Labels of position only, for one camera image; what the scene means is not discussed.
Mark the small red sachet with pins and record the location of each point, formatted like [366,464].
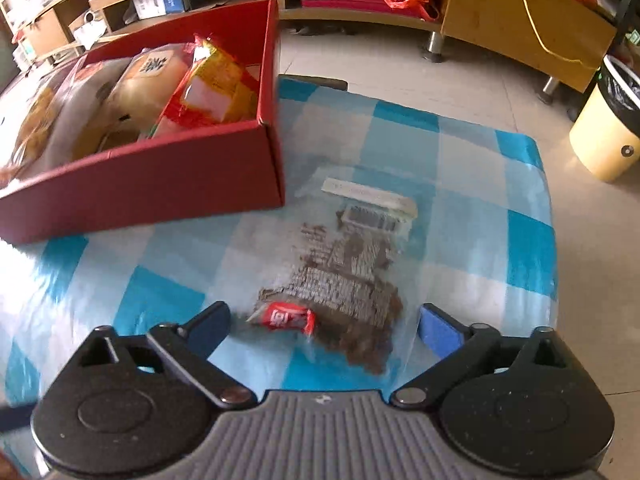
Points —
[282,317]

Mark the pale yellow bun packet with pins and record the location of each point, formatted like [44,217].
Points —
[150,75]

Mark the pink flat box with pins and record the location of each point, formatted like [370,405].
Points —
[340,0]

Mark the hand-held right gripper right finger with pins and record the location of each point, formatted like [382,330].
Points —
[440,330]

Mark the red yellow snack packet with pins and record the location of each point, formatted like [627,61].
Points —
[215,85]

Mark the crumpled paper sheet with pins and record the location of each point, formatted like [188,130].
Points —
[90,22]

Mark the yellow trash bin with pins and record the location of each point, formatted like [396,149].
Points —
[600,135]

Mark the clear packet brown snack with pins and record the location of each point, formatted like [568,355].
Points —
[350,280]

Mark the blue white carton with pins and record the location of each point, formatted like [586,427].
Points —
[170,0]

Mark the clear cake packet white label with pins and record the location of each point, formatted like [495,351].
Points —
[85,105]

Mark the wooden TV stand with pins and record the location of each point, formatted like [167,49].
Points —
[500,15]

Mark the red cardboard box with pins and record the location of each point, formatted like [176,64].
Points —
[150,185]

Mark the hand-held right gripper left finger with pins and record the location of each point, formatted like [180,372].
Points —
[210,330]

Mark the blue white checked tablecloth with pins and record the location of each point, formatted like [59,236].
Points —
[450,160]

